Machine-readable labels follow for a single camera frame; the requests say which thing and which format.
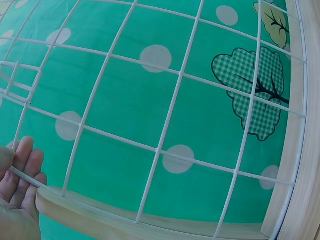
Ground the person's left hand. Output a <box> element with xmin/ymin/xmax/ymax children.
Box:
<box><xmin>0</xmin><ymin>136</ymin><xmax>48</xmax><ymax>240</ymax></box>

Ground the white wire grid panel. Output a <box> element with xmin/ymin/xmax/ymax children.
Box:
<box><xmin>0</xmin><ymin>0</ymin><xmax>309</xmax><ymax>240</ymax></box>

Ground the light wooden frame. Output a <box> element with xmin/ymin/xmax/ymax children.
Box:
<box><xmin>35</xmin><ymin>0</ymin><xmax>320</xmax><ymax>240</ymax></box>

